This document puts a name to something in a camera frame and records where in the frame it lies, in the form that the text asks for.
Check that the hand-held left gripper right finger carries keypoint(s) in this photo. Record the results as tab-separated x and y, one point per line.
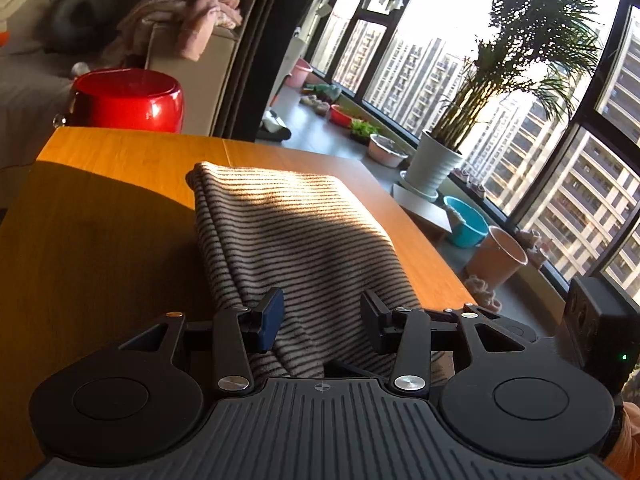
375	322

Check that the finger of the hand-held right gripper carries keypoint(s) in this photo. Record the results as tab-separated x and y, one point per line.
352	368

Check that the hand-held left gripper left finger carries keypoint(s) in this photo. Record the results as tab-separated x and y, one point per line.
270	320

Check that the striped beige knit garment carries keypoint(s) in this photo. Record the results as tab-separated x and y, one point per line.
290	230

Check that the person's right forearm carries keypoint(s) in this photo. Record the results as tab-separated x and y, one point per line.
627	450

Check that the cream knitted slippers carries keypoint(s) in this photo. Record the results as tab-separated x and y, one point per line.
482	292

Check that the pink bucket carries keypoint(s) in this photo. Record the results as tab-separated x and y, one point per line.
495	260

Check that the blue basin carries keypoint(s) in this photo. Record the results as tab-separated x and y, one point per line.
465	225

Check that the potted palm in white pot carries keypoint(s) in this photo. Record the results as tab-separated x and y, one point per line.
432	165

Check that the small shoes on windowsill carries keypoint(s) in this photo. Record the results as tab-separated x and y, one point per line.
470	182

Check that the pale pink basin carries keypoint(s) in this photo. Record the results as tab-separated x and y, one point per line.
387	152

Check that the tray of green seedlings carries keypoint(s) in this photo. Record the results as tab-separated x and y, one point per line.
365	130

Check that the red basin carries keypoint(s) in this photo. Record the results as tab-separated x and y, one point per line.
342	116

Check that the pair of small slippers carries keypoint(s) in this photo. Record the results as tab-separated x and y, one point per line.
315	105

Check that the green toy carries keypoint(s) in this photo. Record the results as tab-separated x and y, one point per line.
325	91

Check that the small pink basin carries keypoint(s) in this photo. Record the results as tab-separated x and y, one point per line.
297	74

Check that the red glossy round stool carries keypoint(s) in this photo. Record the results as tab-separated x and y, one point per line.
125	100

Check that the dark brown curtain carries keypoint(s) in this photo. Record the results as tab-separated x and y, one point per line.
260	35

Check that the white upright floor cleaner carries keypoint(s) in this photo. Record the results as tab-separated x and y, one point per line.
312	20

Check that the pink patterned blanket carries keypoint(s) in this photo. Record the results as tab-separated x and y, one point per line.
170	15

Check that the beige sofa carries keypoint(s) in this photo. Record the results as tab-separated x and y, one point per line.
30	100

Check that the grey neck pillow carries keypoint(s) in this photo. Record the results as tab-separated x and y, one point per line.
82	15

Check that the black window frame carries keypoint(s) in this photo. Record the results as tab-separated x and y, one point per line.
570	130

